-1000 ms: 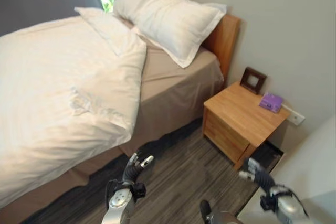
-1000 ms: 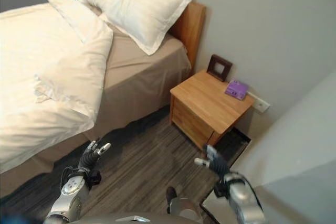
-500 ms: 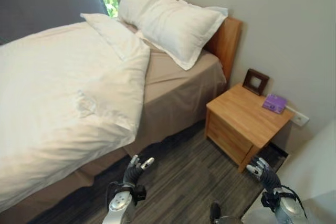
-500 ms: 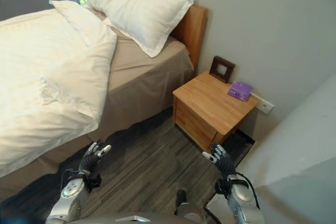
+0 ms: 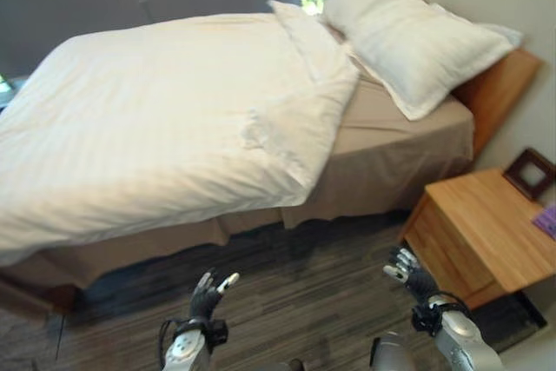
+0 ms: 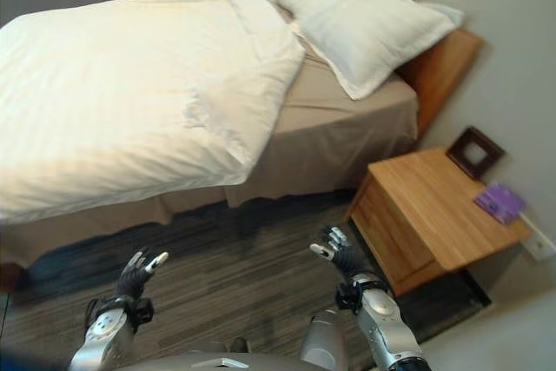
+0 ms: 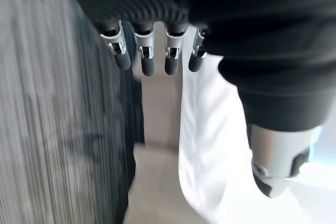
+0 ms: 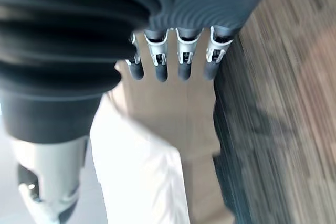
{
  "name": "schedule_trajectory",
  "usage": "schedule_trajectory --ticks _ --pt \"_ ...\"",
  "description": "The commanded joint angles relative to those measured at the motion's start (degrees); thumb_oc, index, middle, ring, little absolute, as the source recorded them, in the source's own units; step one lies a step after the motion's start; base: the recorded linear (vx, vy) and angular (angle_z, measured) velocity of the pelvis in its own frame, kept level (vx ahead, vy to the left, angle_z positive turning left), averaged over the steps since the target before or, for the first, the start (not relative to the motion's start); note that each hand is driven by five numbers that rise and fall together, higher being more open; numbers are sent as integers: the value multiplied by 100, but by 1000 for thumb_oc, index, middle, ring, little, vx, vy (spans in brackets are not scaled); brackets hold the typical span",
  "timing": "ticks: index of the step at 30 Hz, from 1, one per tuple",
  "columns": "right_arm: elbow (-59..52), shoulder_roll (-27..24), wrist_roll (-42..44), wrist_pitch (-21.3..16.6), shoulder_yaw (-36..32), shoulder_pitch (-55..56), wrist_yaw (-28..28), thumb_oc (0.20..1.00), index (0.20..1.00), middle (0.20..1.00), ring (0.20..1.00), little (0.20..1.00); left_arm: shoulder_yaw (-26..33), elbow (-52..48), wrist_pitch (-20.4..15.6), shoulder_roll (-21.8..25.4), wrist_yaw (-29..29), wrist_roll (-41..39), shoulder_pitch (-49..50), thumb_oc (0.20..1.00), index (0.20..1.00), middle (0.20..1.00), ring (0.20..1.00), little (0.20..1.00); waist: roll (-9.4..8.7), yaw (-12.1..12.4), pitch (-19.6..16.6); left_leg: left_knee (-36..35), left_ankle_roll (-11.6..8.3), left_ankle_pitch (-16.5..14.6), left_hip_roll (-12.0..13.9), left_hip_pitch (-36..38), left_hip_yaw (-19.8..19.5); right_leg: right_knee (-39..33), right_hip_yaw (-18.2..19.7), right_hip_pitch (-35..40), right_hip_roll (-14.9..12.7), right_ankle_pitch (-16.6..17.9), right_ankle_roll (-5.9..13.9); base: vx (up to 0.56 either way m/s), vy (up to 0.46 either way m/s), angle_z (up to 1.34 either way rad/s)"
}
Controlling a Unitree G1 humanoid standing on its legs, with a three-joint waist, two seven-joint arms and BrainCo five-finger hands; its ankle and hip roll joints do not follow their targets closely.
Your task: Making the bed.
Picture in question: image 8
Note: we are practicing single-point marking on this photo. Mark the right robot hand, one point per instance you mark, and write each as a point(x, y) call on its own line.
point(65, 37)

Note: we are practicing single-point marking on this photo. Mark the white bed sheet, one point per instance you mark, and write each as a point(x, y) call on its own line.
point(136, 169)

